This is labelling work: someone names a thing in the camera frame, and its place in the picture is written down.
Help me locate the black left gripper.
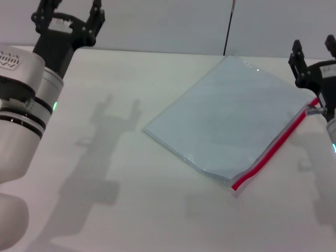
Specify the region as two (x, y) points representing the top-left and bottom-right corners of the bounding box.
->
(30, 0), (107, 79)

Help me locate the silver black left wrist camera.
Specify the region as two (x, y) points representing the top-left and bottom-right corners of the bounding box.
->
(0, 44), (46, 105)

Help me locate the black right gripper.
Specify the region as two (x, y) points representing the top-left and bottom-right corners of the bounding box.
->
(288, 34), (336, 124)

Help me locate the clear red-zip document bag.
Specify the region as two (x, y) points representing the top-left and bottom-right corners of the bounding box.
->
(143, 54), (320, 198)

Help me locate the silver metal connector plug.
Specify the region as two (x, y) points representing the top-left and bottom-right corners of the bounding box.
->
(306, 104), (328, 117)

